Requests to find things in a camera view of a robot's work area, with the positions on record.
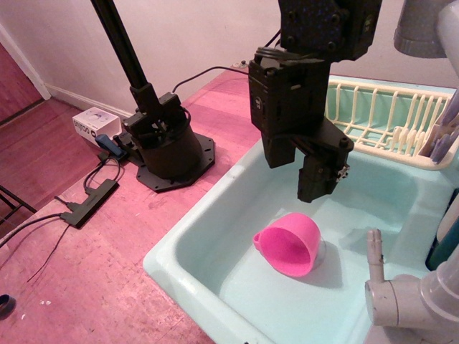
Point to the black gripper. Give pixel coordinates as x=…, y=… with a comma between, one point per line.
x=287, y=105

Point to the pink plastic cup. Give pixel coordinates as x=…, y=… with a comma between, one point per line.
x=290, y=244

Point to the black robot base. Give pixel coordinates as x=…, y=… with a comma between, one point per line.
x=158, y=137

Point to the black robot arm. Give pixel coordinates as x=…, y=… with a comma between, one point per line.
x=332, y=30

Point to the cream dish drying rack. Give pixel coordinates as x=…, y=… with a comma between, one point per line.
x=390, y=121

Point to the mint green toy sink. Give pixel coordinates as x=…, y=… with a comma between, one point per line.
x=250, y=263

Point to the lavender plastic utensils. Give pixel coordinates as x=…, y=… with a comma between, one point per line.
x=444, y=134

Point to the white toy faucet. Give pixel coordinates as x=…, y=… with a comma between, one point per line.
x=407, y=309

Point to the white cardboard box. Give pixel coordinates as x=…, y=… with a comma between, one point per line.
x=94, y=121

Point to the black usb hub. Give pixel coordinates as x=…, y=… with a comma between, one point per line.
x=80, y=213

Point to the black tape roll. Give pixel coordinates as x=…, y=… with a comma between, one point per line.
x=7, y=305

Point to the blue clamp handle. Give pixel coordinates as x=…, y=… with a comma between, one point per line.
x=108, y=145

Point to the black metal chair frame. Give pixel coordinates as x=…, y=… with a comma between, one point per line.
x=14, y=204

